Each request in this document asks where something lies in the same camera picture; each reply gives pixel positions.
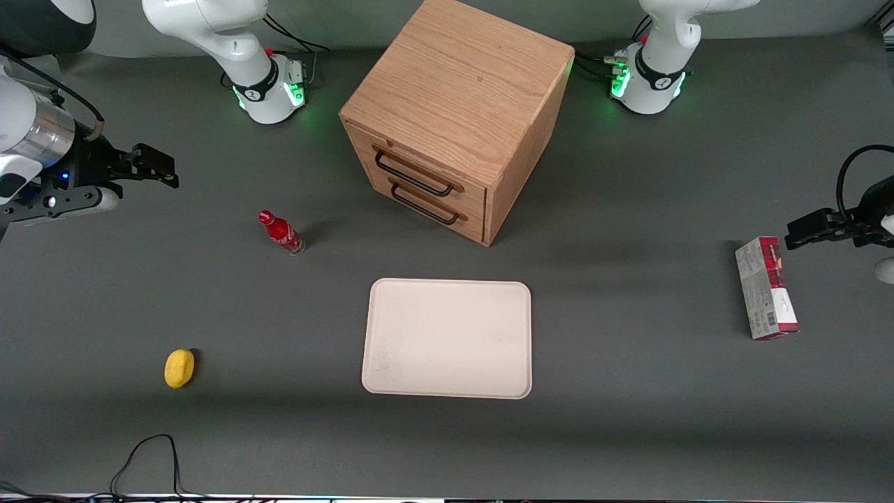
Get wooden drawer cabinet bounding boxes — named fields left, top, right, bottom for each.
left=339, top=0, right=576, bottom=247

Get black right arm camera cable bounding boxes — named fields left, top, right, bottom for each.
left=0, top=43, right=106, bottom=143

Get yellow lemon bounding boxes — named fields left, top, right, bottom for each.
left=164, top=349, right=196, bottom=389

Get black looped table cable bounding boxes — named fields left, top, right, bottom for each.
left=110, top=434, right=210, bottom=501

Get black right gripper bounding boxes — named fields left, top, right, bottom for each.
left=43, top=136, right=180, bottom=194

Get wooden drawer with black handle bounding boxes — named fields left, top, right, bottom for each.
left=362, top=162, right=487, bottom=245
left=346, top=122, right=488, bottom=216

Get grey and red carton box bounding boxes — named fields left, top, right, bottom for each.
left=735, top=236, right=800, bottom=341

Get black right base cables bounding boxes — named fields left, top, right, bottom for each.
left=221, top=13, right=331, bottom=89

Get beige plastic tray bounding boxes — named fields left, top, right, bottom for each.
left=361, top=278, right=533, bottom=400

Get black base cables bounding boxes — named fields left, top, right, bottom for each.
left=574, top=14, right=654, bottom=82
left=221, top=13, right=331, bottom=89

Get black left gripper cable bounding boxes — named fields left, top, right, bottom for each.
left=836, top=145, right=894, bottom=226

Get black left base cables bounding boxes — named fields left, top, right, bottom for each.
left=574, top=14, right=654, bottom=82

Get red cola bottle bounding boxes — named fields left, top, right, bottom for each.
left=258, top=210, right=307, bottom=256

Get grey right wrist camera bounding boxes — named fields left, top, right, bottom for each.
left=0, top=183, right=121, bottom=226

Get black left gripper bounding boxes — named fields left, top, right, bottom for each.
left=785, top=176, right=894, bottom=252

